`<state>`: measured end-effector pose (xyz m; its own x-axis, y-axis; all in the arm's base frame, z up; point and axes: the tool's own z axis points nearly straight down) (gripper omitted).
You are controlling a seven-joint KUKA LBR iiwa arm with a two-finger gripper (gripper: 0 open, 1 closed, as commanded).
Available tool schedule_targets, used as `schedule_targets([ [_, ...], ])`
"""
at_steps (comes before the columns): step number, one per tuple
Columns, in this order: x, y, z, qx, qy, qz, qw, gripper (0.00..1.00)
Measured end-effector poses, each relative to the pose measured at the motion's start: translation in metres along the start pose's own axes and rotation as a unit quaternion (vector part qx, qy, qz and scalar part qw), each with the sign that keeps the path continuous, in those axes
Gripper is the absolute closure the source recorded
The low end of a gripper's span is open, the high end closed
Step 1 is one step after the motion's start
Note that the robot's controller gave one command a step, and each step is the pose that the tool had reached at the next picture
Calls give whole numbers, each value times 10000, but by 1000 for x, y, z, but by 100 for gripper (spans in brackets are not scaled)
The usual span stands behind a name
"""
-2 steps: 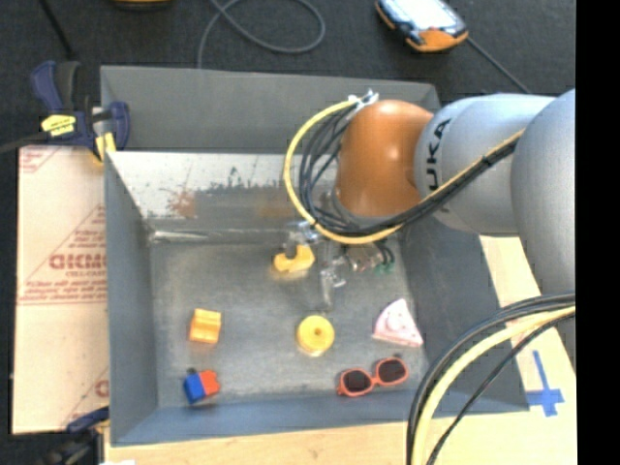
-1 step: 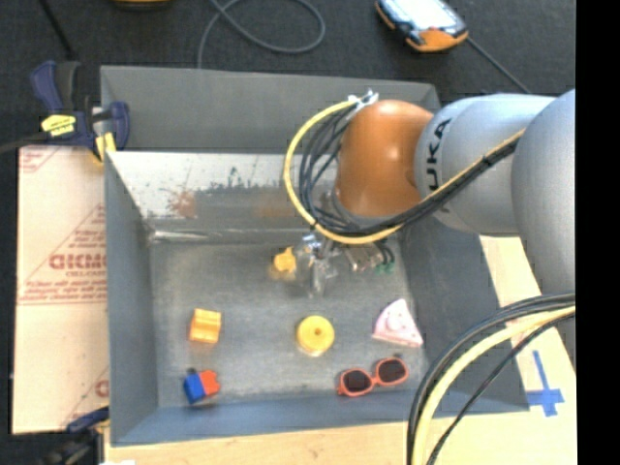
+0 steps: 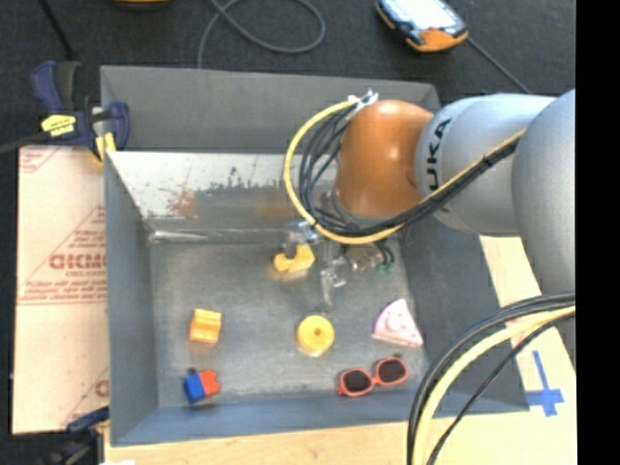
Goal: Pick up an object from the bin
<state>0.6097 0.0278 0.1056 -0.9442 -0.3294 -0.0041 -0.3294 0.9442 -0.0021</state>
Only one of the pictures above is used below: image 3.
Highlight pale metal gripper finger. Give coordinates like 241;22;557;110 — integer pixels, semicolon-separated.
318;242;349;309
283;220;320;260

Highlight yellow curved toy piece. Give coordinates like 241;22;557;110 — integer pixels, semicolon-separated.
272;244;317;276

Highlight grey metal bin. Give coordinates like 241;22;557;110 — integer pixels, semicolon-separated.
100;65;530;448

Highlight pink wedge toy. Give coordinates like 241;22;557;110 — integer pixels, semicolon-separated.
371;297;425;349

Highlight red sunglasses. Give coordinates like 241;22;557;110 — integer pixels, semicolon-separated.
335;356;411;398

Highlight orange ridged block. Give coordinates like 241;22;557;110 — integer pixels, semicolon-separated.
188;307;224;345

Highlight blue and orange block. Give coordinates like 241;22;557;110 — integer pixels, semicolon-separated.
181;367;223;405

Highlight brown cardboard board red print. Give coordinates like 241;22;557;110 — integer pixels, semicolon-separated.
10;144;110;436

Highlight yellow round ring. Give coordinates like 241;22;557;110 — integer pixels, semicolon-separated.
294;313;336;357

